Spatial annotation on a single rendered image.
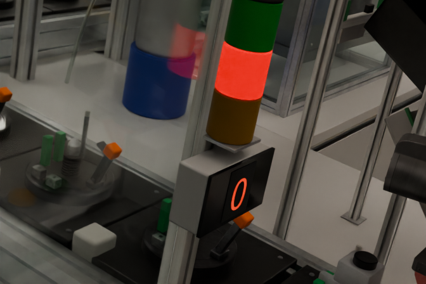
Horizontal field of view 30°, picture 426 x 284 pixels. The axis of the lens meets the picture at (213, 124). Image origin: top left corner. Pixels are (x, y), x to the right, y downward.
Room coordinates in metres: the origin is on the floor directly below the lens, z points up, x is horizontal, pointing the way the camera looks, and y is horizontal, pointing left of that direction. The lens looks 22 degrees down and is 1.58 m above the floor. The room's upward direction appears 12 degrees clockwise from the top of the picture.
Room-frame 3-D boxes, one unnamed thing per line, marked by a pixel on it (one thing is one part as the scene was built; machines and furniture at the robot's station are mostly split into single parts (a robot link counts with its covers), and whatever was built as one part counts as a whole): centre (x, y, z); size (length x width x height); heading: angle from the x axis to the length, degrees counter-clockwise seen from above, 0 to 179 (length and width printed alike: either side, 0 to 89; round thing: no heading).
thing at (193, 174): (0.76, -0.02, 1.29); 0.12 x 0.05 x 0.25; 149
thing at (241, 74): (0.76, -0.02, 1.33); 0.05 x 0.05 x 0.05
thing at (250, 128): (0.76, -0.02, 1.28); 0.05 x 0.05 x 0.05
